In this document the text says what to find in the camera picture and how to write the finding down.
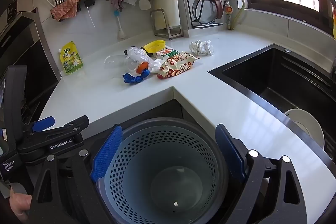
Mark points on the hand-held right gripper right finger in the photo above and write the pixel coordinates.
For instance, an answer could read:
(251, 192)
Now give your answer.
(231, 153)

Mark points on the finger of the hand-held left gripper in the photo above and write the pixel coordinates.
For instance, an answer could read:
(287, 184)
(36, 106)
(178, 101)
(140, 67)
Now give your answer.
(43, 123)
(73, 125)

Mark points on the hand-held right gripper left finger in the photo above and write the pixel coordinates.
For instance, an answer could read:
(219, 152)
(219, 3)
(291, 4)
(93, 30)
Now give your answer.
(107, 153)

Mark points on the grey bin with perforated basket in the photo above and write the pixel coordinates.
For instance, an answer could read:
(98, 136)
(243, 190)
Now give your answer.
(168, 161)

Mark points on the clear plastic bag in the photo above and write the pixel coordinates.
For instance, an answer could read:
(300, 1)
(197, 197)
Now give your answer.
(139, 54)

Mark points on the white tissue paper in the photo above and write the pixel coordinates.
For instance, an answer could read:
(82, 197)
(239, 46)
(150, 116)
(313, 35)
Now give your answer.
(200, 47)

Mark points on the person's left hand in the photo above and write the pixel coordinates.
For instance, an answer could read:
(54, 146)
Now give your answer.
(19, 204)

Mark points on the black kitchen appliance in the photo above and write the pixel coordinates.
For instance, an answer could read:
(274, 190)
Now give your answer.
(31, 61)

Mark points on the yellow green refill pouch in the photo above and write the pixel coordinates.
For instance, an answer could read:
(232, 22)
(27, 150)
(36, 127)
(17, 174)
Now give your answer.
(71, 58)

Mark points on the blue plastic scrap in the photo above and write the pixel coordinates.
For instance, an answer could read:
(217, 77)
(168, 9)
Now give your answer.
(131, 78)

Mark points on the clear plastic bottle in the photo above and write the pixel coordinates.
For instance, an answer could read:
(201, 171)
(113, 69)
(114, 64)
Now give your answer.
(115, 62)

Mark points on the steel sink basin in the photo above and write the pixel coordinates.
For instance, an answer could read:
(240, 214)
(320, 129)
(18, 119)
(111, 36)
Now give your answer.
(262, 77)

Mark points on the white plate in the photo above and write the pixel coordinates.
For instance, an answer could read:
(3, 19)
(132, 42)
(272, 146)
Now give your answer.
(312, 124)

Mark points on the red patterned snack bag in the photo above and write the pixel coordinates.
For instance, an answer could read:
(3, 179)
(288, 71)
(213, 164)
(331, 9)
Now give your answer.
(176, 65)

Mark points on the white bottle brush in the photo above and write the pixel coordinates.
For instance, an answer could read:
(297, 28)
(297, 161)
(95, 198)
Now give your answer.
(120, 32)

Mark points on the pink dish cloth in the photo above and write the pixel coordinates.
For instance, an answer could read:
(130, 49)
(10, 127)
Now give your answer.
(64, 8)

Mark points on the red green carton box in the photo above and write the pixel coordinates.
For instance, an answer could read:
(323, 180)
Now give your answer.
(168, 52)

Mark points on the glass pot lid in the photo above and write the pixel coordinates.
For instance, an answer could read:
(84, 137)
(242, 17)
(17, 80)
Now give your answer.
(207, 14)

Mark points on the black lid rack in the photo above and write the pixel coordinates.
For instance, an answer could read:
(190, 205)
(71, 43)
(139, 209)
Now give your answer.
(189, 14)

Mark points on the yellow dish soap bottle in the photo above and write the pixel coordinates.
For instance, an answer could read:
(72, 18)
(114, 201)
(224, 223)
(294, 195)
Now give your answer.
(334, 24)

